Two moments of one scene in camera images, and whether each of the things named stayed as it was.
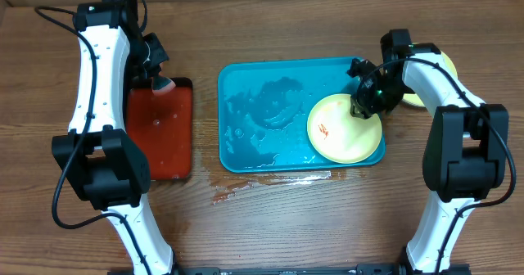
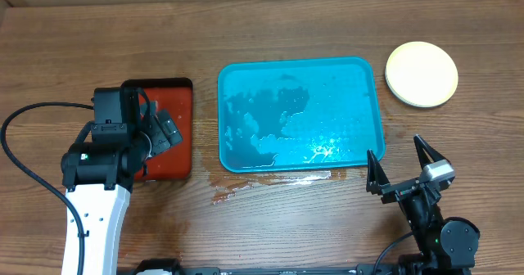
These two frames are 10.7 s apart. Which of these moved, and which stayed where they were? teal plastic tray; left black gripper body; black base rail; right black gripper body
Moved: left black gripper body; right black gripper body
Stayed: black base rail; teal plastic tray
